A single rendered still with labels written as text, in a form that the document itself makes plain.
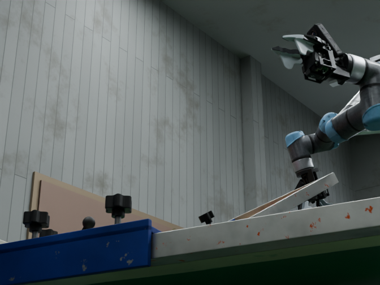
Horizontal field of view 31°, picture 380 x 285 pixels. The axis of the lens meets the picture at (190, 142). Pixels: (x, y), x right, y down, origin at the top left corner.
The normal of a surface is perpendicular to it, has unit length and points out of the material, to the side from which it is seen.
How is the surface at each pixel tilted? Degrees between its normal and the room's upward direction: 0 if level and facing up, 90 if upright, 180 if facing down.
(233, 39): 180
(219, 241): 90
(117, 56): 90
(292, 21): 180
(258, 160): 90
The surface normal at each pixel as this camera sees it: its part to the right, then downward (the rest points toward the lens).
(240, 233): -0.47, -0.37
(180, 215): 0.78, -0.26
